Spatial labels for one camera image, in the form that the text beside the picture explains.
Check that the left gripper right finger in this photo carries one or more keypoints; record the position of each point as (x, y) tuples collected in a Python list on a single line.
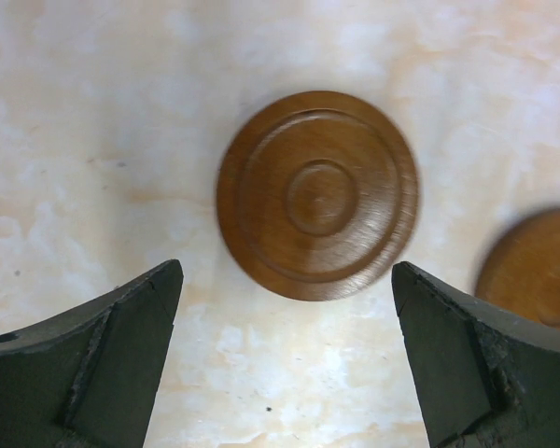
[(484, 377)]

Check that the dark wooden coaster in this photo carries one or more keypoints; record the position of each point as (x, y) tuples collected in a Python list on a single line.
[(317, 195), (521, 271)]

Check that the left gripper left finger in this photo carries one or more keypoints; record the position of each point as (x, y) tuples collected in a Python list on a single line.
[(88, 377)]

